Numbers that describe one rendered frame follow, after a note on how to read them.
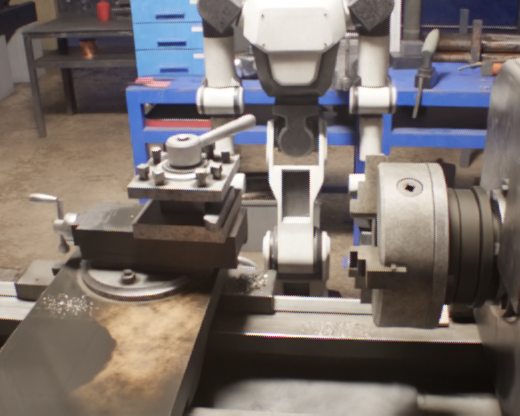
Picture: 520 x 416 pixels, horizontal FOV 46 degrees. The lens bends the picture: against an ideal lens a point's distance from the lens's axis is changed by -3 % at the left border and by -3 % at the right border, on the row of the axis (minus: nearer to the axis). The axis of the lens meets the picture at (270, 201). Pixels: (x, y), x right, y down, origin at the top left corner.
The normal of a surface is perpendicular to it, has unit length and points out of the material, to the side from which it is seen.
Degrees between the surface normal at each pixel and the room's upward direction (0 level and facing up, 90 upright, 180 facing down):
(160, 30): 90
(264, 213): 90
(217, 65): 90
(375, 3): 90
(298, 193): 80
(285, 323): 0
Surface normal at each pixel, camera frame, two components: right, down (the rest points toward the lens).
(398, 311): -0.10, 0.70
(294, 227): -0.07, 0.26
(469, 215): -0.08, -0.54
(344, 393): 0.26, -0.81
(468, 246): -0.11, -0.04
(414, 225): -0.10, -0.26
